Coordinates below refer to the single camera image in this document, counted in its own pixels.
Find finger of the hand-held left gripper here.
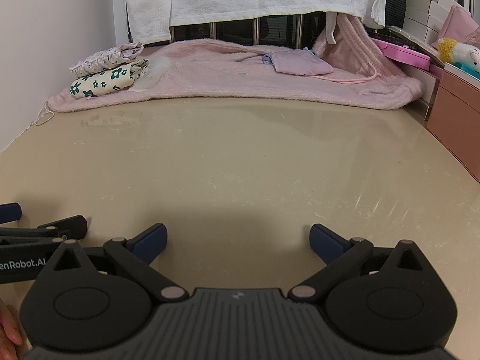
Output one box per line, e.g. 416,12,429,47
0,202,22,224
0,215,89,241

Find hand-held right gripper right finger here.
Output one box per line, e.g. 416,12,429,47
289,224,441,302

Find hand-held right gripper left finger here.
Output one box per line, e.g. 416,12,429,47
35,223,190,302

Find pink and blue garment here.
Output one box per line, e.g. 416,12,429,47
262,49,334,76

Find person's left hand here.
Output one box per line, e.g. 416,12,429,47
0,300,24,360

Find cream folded cloth green flowers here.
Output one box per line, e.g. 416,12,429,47
70,59,150,99

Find white translucent cloth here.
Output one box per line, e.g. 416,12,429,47
129,57,184,94

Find pink fuzzy blanket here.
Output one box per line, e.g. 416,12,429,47
48,38,424,113

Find terracotta box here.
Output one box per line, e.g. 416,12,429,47
425,69,480,181

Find pink ribbed cloth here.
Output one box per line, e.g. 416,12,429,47
313,14,391,83

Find pink flat case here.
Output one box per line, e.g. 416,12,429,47
371,38,432,71

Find dark glossy book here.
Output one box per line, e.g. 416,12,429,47
371,25,445,58

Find yellow and white plush toy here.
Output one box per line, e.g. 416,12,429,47
438,38,480,73

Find small white hanging towel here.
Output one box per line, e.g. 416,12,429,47
124,0,172,44

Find stack of white boxes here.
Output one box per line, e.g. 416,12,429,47
403,0,469,44

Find pink pouch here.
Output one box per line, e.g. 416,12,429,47
439,5,480,43

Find white string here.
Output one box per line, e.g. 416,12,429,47
35,100,54,125

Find pink cord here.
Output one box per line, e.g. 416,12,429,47
311,62,380,96

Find white hanging strap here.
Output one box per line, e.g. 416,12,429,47
325,12,339,44

